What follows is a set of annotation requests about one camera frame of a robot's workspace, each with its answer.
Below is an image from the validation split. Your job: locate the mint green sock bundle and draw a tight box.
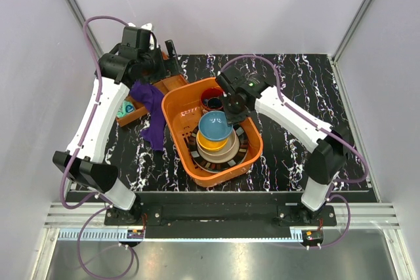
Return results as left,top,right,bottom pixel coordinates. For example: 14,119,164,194
117,101,135,118

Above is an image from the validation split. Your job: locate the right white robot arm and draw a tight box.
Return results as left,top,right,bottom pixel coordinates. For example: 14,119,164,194
215,68,350,225

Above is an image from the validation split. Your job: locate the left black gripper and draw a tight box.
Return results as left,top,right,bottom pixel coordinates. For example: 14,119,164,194
139,40,184,85

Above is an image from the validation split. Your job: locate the orange plastic dish bin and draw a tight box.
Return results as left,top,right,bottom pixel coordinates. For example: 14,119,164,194
161,77,263,188

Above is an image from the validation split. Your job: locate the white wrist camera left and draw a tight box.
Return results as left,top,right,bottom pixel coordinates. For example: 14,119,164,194
123,23,158,52

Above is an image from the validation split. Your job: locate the teal blue ceramic bowl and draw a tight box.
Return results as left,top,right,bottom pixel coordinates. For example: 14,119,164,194
198,111,233,142

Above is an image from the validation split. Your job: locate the beige grey ceramic bowl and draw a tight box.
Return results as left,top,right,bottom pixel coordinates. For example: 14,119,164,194
197,131,240,163

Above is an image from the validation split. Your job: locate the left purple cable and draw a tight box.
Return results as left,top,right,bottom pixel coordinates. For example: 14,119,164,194
59,16,132,277

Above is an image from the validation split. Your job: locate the black skull mug red inside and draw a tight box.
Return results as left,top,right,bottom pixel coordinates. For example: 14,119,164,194
200,87,223,113

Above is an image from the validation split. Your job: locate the yellow orange small bowl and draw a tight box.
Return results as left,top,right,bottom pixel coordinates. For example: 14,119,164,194
196,131,228,151

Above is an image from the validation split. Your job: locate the orange compartment organizer tray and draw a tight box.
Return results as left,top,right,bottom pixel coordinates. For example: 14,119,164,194
115,72,188,127

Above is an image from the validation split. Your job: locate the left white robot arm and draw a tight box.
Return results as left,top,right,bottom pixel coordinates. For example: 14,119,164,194
52,23,180,225

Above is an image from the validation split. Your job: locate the purple cloth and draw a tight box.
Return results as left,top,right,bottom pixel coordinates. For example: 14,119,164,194
130,81,166,151

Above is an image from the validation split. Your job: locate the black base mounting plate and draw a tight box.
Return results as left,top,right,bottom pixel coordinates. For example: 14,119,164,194
104,191,337,241

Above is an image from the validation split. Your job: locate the dark blue small cup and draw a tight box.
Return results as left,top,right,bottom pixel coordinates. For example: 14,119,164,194
207,97,222,110

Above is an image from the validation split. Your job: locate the aluminium frame rail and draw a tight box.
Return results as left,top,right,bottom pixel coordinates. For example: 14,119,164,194
65,0,104,58

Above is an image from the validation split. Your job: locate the black striped cream plate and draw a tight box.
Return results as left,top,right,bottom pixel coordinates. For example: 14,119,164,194
187,124,249,173

